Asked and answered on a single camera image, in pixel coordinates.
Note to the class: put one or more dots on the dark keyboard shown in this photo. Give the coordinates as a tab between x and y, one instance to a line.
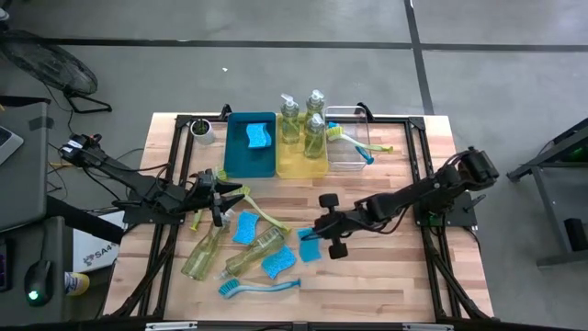
3	266

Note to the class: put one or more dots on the blue cellulose sponge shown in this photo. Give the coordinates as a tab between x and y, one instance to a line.
279	263
310	253
245	227
257	135

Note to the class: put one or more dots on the teal plastic bin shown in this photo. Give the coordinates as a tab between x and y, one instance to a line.
243	161

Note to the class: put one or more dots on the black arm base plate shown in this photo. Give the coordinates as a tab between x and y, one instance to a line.
151	220
466	220

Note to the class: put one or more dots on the person's shoe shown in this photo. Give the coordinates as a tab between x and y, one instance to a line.
3	14

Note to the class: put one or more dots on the white and yellow can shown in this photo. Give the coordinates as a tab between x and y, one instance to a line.
79	284

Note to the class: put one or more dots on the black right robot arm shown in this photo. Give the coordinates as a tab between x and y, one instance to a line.
427	193

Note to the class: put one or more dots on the black box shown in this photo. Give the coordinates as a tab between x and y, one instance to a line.
576	234

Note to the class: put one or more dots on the white pot with plant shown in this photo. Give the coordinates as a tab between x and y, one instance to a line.
204	135

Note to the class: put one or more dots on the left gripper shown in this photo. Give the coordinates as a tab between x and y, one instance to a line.
202	193

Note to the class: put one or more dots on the grey tape piece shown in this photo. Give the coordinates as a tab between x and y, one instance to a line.
41	123

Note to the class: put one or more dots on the blue dish brush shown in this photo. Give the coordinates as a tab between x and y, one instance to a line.
257	288
369	158

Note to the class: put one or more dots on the grey laptop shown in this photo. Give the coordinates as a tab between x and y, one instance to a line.
7	142

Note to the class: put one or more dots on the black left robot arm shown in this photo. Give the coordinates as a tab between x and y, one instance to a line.
138	184

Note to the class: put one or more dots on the black floor fan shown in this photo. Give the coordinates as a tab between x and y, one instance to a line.
50	64

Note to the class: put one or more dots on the black computer mouse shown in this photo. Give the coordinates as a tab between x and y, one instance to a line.
39	280

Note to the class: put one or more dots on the clear plastic bin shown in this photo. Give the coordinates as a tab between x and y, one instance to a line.
349	163

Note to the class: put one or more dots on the black table rig frame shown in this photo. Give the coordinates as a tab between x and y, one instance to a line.
417	123

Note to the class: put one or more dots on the silver metal bracket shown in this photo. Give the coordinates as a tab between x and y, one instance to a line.
427	327
170	326

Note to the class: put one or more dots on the black bar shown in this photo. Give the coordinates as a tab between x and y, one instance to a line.
23	101

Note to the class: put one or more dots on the dark grey desk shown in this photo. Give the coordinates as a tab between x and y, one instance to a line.
18	312

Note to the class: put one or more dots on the white cardboard box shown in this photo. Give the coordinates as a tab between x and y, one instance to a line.
92	257

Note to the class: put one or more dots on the clear dish soap bottle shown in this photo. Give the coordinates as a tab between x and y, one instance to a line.
314	140
204	253
255	253
290	122
315	103

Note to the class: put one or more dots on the yellow plastic bin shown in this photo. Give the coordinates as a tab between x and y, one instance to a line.
294	165

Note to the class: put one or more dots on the grey metal stand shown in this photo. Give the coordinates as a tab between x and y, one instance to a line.
549	211

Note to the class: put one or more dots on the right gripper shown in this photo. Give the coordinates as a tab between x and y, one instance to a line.
337	225

